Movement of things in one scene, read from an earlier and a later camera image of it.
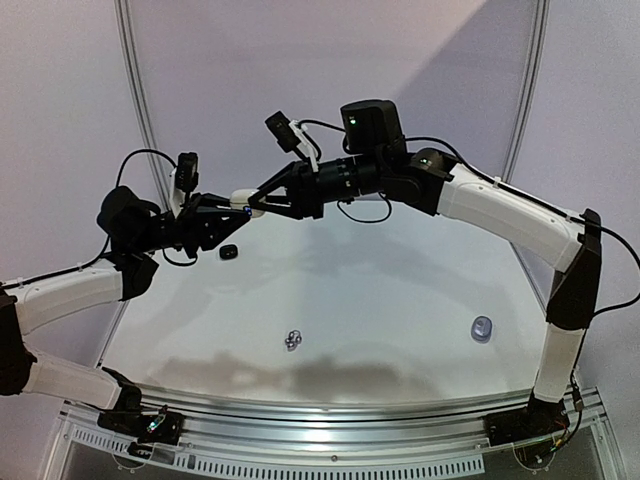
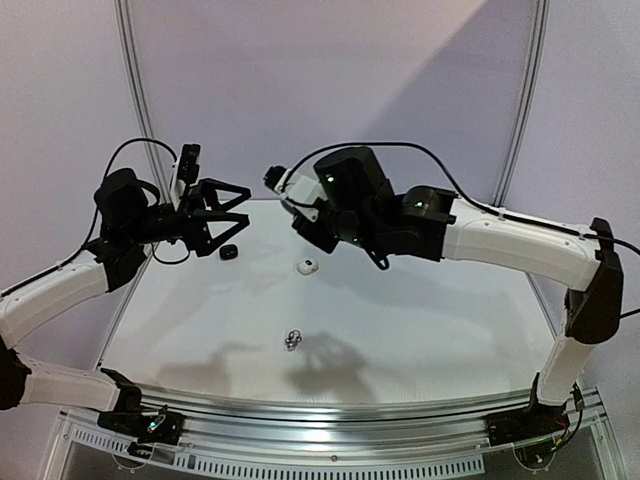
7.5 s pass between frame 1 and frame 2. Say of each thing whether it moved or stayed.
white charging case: moved
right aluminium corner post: stayed
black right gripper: moved
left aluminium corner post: stayed
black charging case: stayed
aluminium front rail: stayed
